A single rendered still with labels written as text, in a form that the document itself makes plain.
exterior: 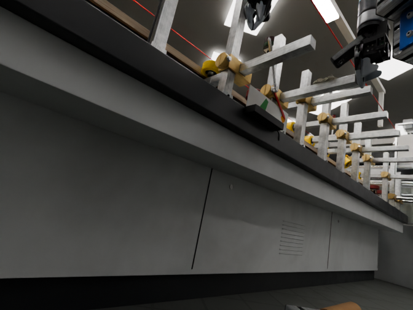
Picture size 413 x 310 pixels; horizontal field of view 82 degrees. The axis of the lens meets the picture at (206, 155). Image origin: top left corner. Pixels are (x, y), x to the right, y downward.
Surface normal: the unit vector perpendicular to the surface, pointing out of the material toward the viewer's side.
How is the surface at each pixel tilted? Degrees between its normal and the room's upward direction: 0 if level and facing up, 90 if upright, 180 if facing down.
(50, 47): 90
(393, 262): 90
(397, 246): 90
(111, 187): 90
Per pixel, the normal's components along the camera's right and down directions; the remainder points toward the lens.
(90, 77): 0.65, -0.04
